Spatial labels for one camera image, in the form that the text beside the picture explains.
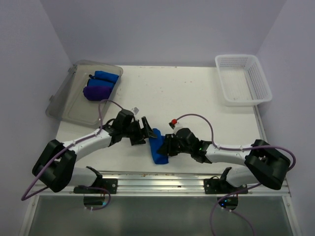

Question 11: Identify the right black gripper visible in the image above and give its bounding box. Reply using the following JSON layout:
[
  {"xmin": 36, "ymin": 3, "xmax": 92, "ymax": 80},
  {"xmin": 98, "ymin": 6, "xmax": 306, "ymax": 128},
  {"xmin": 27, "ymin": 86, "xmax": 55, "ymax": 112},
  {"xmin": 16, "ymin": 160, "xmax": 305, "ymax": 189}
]
[{"xmin": 157, "ymin": 134, "xmax": 192, "ymax": 157}]

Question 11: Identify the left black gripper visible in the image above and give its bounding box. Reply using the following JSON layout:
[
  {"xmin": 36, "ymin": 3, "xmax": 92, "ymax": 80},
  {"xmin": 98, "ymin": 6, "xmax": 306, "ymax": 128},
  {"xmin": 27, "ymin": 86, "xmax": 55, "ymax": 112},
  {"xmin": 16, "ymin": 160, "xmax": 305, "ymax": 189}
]
[{"xmin": 122, "ymin": 117, "xmax": 157, "ymax": 145}]

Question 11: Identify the blue towel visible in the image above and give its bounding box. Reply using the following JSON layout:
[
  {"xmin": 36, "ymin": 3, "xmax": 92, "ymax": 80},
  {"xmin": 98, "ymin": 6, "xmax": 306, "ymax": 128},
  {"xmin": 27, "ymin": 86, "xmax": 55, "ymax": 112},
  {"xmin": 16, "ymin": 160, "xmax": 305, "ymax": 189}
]
[
  {"xmin": 94, "ymin": 71, "xmax": 119, "ymax": 83},
  {"xmin": 148, "ymin": 127, "xmax": 170, "ymax": 165},
  {"xmin": 87, "ymin": 79, "xmax": 115, "ymax": 88}
]

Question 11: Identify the purple towel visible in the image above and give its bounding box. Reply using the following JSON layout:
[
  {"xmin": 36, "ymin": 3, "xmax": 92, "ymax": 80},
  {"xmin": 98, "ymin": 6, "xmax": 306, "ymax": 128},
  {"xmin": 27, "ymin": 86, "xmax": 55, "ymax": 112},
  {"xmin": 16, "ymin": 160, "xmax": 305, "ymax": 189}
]
[{"xmin": 83, "ymin": 86, "xmax": 112, "ymax": 101}]

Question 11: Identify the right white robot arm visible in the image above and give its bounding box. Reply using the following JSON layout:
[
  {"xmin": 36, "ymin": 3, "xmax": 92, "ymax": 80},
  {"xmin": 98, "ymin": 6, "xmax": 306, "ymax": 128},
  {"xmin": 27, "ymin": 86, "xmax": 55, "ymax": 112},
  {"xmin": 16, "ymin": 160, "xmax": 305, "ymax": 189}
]
[{"xmin": 157, "ymin": 128, "xmax": 290, "ymax": 193}]

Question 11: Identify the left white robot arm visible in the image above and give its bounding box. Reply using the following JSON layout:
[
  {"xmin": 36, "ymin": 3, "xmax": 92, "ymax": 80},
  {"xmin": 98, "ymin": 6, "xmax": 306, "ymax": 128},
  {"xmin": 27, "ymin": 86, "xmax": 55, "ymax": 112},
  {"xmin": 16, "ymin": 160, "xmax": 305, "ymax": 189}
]
[{"xmin": 32, "ymin": 109, "xmax": 156, "ymax": 193}]

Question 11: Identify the clear plastic bin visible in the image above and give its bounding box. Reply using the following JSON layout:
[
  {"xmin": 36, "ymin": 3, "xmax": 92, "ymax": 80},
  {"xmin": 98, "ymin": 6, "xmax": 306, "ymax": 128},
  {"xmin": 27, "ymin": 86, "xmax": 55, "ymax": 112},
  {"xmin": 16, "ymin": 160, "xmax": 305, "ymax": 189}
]
[{"xmin": 46, "ymin": 60, "xmax": 124, "ymax": 128}]

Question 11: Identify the white plastic basket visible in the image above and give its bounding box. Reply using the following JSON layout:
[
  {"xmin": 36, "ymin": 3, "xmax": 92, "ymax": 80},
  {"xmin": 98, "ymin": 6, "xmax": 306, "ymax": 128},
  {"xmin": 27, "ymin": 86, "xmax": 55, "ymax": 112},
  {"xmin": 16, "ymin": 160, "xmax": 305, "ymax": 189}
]
[{"xmin": 215, "ymin": 54, "xmax": 272, "ymax": 107}]

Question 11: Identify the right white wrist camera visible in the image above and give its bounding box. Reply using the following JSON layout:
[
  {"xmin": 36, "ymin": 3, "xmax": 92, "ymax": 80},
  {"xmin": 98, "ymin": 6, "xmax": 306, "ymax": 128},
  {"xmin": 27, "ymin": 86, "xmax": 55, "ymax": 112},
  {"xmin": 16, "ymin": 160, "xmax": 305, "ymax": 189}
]
[{"xmin": 169, "ymin": 119, "xmax": 184, "ymax": 134}]

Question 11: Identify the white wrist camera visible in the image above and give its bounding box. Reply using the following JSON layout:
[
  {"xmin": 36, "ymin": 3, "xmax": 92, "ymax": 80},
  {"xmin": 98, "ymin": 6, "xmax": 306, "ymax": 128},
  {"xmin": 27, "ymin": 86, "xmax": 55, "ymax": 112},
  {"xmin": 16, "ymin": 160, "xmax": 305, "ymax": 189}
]
[
  {"xmin": 169, "ymin": 119, "xmax": 184, "ymax": 134},
  {"xmin": 131, "ymin": 107, "xmax": 139, "ymax": 115}
]

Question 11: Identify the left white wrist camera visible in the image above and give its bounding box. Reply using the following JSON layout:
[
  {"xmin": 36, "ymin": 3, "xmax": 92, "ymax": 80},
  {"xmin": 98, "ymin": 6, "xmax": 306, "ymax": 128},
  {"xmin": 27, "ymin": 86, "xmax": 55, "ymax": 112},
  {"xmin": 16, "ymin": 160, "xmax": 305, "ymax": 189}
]
[{"xmin": 131, "ymin": 107, "xmax": 139, "ymax": 115}]

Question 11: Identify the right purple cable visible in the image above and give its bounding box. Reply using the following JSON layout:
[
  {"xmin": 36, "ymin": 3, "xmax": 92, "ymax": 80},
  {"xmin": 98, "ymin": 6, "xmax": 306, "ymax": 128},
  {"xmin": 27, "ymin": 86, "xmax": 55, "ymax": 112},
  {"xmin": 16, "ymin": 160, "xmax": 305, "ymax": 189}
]
[{"xmin": 176, "ymin": 113, "xmax": 297, "ymax": 236}]

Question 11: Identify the purple cable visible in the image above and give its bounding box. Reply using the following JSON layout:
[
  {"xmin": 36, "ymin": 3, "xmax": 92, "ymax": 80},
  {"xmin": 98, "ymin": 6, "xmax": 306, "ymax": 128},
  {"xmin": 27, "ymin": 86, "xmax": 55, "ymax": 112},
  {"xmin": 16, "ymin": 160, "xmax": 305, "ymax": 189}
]
[
  {"xmin": 176, "ymin": 113, "xmax": 297, "ymax": 236},
  {"xmin": 21, "ymin": 99, "xmax": 128, "ymax": 211}
]

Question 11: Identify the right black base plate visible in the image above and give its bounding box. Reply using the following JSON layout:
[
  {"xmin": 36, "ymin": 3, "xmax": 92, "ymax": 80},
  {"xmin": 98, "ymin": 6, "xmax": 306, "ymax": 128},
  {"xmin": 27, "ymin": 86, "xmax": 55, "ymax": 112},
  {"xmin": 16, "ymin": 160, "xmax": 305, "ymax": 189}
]
[{"xmin": 203, "ymin": 176, "xmax": 248, "ymax": 194}]

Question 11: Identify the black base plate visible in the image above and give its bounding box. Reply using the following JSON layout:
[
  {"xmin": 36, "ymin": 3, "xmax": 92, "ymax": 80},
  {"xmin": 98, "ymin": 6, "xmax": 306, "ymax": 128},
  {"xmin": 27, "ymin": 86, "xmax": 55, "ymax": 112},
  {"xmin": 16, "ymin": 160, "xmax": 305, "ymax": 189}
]
[
  {"xmin": 203, "ymin": 176, "xmax": 248, "ymax": 194},
  {"xmin": 73, "ymin": 178, "xmax": 118, "ymax": 194}
]

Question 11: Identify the aluminium mounting rail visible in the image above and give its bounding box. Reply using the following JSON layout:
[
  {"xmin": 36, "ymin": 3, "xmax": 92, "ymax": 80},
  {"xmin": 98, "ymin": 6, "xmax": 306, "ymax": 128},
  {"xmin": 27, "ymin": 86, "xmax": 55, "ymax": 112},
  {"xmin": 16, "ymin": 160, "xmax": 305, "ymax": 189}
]
[{"xmin": 38, "ymin": 171, "xmax": 291, "ymax": 197}]

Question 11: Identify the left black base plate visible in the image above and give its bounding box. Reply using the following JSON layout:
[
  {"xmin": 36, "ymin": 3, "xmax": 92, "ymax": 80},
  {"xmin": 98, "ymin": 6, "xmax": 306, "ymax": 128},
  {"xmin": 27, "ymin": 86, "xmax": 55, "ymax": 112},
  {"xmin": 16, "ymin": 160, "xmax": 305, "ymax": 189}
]
[{"xmin": 73, "ymin": 178, "xmax": 118, "ymax": 194}]

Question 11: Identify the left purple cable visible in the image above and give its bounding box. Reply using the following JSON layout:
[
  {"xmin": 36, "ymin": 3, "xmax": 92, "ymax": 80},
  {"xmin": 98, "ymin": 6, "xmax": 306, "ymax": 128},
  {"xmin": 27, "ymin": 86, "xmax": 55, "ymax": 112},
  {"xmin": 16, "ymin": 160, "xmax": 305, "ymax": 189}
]
[{"xmin": 21, "ymin": 99, "xmax": 128, "ymax": 211}]

